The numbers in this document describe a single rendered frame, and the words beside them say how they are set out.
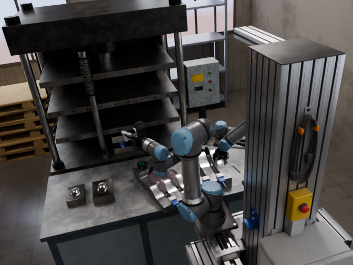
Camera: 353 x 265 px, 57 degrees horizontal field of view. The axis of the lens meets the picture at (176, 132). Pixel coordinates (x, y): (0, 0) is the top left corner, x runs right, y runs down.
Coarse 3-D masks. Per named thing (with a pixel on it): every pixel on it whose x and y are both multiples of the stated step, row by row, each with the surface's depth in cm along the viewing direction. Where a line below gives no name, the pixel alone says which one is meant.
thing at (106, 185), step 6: (102, 180) 252; (108, 180) 251; (96, 186) 246; (102, 186) 249; (108, 186) 245; (96, 192) 240; (102, 192) 243; (108, 192) 239; (96, 198) 235; (102, 198) 236; (108, 198) 238; (114, 198) 239; (96, 204) 237
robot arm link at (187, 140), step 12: (180, 132) 144; (192, 132) 145; (204, 132) 148; (180, 144) 145; (192, 144) 144; (180, 156) 150; (192, 156) 148; (192, 168) 153; (192, 180) 157; (192, 192) 161; (180, 204) 166; (192, 204) 162; (204, 204) 168; (192, 216) 163
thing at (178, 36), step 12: (180, 36) 257; (180, 48) 261; (24, 60) 237; (180, 60) 266; (24, 72) 242; (168, 72) 342; (180, 72) 271; (36, 84) 249; (180, 84) 276; (36, 96) 251; (180, 96) 282; (36, 108) 257; (180, 108) 289; (48, 132) 268; (48, 144) 273; (60, 168) 284
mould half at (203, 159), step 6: (210, 150) 264; (204, 156) 260; (204, 162) 257; (204, 168) 253; (210, 168) 252; (222, 168) 250; (210, 174) 245; (228, 174) 243; (210, 180) 238; (216, 180) 238; (228, 180) 240; (222, 186) 242; (228, 186) 243
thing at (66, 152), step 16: (144, 128) 336; (160, 128) 333; (176, 128) 331; (64, 144) 321; (80, 144) 319; (96, 144) 316; (112, 144) 314; (160, 144) 307; (64, 160) 296; (80, 160) 294; (96, 160) 292; (112, 160) 291
